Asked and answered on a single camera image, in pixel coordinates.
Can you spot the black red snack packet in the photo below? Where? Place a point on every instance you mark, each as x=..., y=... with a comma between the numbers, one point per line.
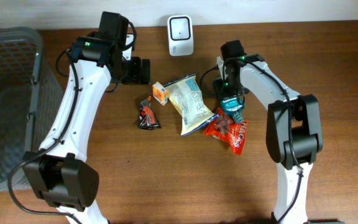
x=148, y=120

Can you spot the blue drink bottle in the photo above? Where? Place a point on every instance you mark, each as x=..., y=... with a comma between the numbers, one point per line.
x=233, y=107

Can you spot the grey plastic mesh basket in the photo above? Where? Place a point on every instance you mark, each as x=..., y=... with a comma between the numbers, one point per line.
x=30, y=96

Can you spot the cream blue chips bag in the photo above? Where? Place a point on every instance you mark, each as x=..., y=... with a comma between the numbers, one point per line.
x=187, y=98

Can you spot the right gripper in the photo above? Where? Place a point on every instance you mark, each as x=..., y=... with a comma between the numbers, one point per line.
x=222, y=92

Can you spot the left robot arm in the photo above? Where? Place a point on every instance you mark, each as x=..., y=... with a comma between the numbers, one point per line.
x=58, y=172

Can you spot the small orange box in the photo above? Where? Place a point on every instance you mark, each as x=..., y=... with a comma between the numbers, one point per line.
x=160, y=93

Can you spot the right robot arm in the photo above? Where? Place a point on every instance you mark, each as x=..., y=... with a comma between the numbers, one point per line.
x=294, y=133

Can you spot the white barcode scanner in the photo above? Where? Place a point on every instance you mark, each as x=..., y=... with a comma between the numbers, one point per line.
x=180, y=35

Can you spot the red snack bag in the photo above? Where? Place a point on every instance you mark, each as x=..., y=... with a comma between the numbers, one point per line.
x=226, y=130

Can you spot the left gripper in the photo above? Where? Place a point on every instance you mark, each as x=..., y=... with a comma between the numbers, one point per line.
x=136, y=75

